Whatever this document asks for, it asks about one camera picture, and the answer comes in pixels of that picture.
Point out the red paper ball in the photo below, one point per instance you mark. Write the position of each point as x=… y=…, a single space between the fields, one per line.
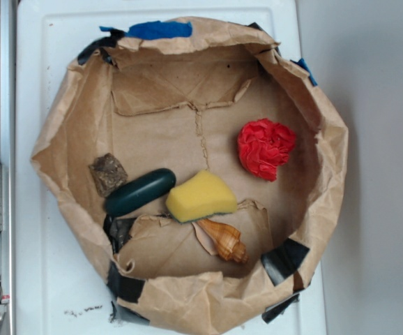
x=263 y=146

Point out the brown paper bag tray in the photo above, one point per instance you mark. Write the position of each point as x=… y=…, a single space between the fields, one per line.
x=180 y=103

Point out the yellow sponge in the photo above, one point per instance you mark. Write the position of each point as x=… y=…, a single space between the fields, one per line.
x=203 y=195

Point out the dark green oval stone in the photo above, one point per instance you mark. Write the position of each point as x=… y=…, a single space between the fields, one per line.
x=139 y=192

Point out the brown seashell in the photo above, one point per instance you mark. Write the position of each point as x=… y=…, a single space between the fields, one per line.
x=222 y=240

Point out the brown rough block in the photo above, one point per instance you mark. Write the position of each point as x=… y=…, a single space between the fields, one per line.
x=108 y=174

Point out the white plastic board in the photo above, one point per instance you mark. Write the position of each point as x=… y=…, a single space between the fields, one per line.
x=57 y=291

